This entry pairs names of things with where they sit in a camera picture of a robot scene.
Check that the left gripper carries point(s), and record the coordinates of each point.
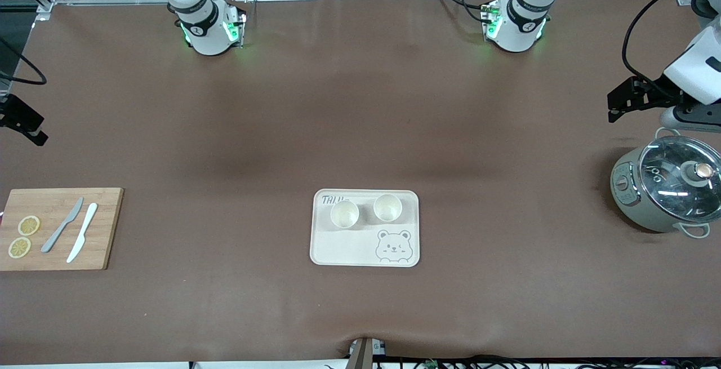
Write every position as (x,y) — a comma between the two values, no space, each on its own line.
(660,94)

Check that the white plastic cup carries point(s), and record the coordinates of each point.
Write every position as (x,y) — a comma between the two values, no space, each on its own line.
(345,215)
(387,208)

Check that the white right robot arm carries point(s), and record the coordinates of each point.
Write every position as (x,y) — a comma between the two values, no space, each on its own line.
(205,36)

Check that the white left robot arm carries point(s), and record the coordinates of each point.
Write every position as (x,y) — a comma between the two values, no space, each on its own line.
(515,36)

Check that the glass pot lid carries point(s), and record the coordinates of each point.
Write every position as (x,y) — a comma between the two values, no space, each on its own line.
(670,180)

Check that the lemon slice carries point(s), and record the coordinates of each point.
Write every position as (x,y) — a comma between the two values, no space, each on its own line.
(29,225)
(19,247)

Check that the grey plastic knife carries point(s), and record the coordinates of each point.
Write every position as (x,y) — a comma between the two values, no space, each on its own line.
(62,226)

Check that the sage green electric pot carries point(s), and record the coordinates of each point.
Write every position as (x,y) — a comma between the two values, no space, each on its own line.
(628,200)

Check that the white plastic knife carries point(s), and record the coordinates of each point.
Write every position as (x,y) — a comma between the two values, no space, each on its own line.
(82,234)

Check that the bamboo cutting board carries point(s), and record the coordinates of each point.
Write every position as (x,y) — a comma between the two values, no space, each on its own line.
(107,228)

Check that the brown table cover mat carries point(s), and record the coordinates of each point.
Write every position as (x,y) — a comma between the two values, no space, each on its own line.
(360,104)

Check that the beige bear print tray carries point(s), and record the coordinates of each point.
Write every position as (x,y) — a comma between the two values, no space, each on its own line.
(349,248)

